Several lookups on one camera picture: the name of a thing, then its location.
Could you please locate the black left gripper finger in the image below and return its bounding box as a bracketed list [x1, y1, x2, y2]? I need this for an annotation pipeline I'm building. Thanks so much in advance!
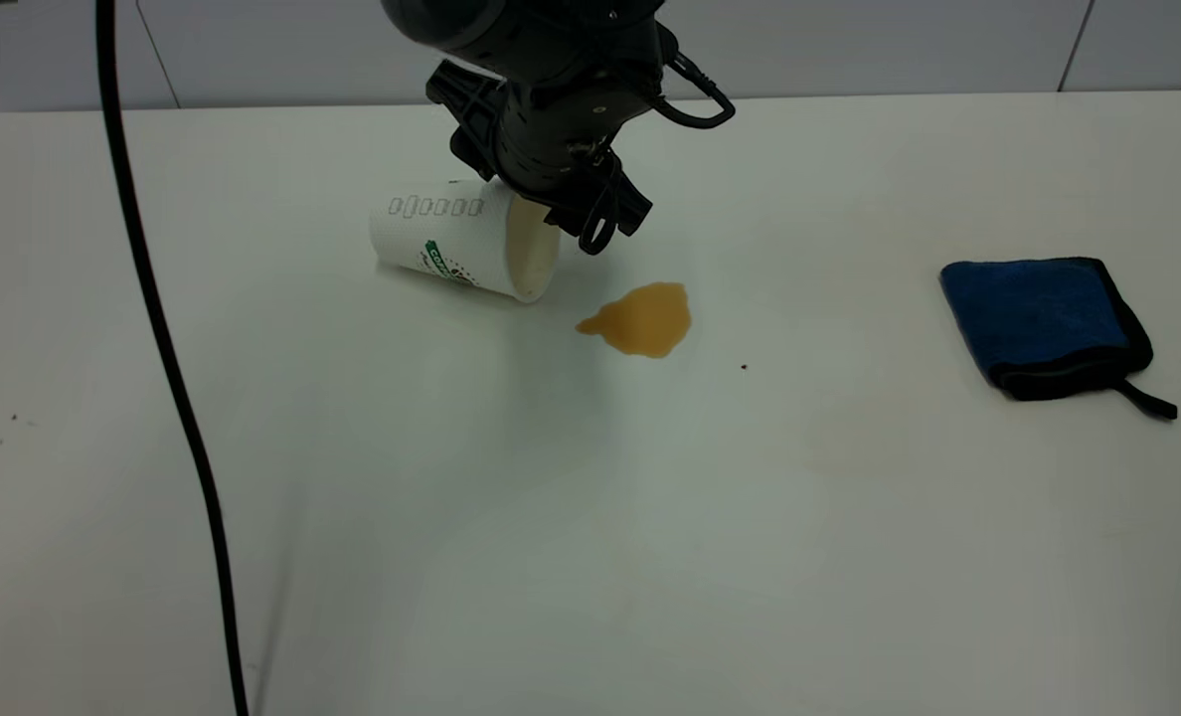
[548, 177, 654, 257]
[425, 60, 508, 185]

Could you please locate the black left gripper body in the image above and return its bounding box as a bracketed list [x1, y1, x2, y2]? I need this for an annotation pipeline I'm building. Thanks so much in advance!
[479, 55, 669, 215]

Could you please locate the white paper coffee cup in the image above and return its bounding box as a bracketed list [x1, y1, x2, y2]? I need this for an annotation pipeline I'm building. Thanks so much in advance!
[369, 178, 563, 304]

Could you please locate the blue cloth with black edge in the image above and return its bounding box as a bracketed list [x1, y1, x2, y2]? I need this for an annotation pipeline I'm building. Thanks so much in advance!
[939, 258, 1179, 422]

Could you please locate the brown liquid spill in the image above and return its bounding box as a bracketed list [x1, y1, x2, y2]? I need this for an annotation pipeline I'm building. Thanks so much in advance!
[576, 282, 694, 360]

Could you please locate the short black looped cable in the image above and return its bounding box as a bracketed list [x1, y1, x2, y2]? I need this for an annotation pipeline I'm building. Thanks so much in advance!
[650, 50, 737, 131]

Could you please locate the long black hanging cable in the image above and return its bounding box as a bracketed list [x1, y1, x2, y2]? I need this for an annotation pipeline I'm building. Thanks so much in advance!
[93, 0, 252, 716]

